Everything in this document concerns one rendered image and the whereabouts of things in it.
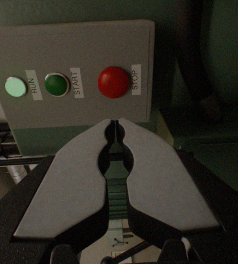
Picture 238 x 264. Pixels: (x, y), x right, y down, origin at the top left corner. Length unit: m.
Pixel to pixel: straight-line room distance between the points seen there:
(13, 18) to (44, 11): 0.04
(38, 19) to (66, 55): 0.08
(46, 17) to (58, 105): 0.10
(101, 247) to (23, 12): 3.60
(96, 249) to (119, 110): 3.55
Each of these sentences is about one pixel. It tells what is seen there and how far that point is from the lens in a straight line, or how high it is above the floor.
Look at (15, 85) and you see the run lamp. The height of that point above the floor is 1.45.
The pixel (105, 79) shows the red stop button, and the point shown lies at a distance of 0.18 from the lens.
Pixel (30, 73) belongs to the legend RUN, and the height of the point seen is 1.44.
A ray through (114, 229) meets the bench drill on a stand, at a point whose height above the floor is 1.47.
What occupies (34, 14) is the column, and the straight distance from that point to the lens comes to 0.26.
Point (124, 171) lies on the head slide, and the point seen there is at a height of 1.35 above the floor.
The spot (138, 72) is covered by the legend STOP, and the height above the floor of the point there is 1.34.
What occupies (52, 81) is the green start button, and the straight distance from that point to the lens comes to 0.20.
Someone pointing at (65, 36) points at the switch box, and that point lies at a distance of 0.19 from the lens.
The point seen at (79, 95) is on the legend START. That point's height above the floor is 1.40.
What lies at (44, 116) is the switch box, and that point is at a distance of 0.22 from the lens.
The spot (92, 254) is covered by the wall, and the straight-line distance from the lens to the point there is 3.69.
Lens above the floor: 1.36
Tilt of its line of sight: level
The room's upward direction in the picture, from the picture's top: 93 degrees counter-clockwise
